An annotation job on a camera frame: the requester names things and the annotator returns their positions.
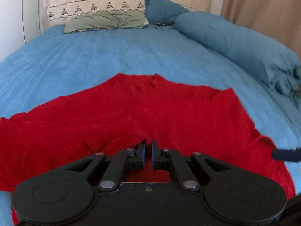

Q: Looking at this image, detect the cream embroidered pillow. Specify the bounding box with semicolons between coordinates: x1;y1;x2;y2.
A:
47;0;146;27

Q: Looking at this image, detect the rolled blue duvet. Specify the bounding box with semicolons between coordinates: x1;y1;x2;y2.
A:
174;12;300;95

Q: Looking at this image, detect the teal pillow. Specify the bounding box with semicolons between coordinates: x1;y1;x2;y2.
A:
144;0;188;26

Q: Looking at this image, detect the white wardrobe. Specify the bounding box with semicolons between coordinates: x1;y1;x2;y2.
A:
0;0;40;60

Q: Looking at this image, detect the red knit sweater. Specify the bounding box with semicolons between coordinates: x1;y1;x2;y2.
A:
1;73;296;199

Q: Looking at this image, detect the beige curtain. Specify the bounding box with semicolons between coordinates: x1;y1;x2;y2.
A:
221;0;300;56

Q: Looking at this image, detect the green pillow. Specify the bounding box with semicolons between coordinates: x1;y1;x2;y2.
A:
64;11;149;34

